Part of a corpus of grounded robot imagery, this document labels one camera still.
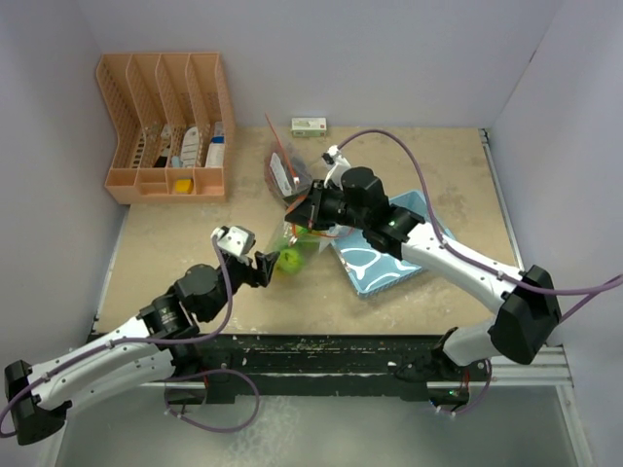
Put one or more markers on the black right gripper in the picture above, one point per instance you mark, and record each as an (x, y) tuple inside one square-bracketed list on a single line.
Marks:
[(310, 212)]

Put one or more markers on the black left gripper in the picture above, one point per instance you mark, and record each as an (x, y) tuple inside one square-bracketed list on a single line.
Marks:
[(259, 275)]

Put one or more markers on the green custard apple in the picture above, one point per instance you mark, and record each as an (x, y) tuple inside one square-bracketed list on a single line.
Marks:
[(290, 261)]

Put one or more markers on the clear zip top bag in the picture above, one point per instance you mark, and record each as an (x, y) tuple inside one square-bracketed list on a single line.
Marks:
[(287, 165), (310, 243)]

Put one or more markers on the light blue plastic basket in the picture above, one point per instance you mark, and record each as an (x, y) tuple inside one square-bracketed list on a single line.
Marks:
[(369, 271)]

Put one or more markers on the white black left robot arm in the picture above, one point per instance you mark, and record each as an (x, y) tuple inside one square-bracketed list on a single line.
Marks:
[(160, 343)]

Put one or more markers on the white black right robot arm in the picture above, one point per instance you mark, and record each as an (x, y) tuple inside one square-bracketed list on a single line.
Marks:
[(524, 308)]

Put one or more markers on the small green white box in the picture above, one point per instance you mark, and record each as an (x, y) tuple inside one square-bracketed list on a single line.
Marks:
[(308, 127)]

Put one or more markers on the white blue box in organizer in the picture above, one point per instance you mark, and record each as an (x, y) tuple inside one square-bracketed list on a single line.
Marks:
[(216, 149)]

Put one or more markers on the yellow block in organizer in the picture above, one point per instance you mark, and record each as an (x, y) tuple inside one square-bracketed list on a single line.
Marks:
[(183, 186)]

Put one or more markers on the white bottle in organizer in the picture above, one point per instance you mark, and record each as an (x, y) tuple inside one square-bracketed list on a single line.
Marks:
[(190, 147)]

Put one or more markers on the orange plastic file organizer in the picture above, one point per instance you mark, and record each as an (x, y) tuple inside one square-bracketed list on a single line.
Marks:
[(152, 99)]

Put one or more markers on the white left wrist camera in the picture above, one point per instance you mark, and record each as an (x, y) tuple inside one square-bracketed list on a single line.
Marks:
[(234, 240)]

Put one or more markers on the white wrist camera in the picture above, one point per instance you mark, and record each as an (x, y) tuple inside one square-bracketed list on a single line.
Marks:
[(336, 165), (234, 240)]

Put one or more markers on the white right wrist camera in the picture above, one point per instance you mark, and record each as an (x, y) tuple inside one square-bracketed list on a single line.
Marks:
[(336, 165)]

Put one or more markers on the black metal base frame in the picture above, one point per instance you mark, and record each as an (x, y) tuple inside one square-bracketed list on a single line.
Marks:
[(397, 366)]

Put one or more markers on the aluminium rail frame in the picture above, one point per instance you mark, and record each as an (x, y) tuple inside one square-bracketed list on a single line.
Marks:
[(516, 191)]

